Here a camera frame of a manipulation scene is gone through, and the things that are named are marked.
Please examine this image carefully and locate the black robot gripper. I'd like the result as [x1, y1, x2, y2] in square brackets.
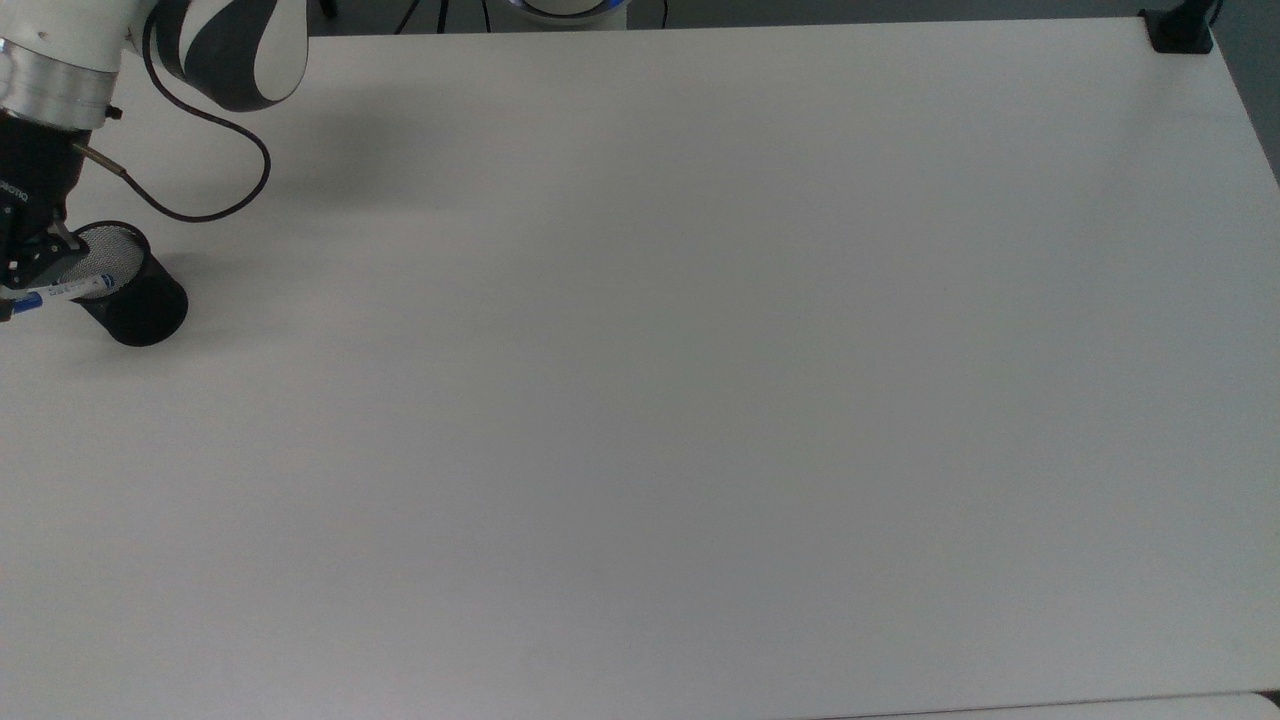
[0, 108, 89, 324]

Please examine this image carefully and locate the blue and white marker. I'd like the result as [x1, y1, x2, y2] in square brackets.
[8, 277, 114, 313]

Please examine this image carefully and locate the black mesh pen cup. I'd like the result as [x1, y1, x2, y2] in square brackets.
[55, 220, 190, 348]

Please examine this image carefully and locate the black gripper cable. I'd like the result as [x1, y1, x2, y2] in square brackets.
[72, 8, 274, 224]

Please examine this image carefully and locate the black table clamp mount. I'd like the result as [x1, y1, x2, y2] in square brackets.
[1139, 0, 1225, 55]

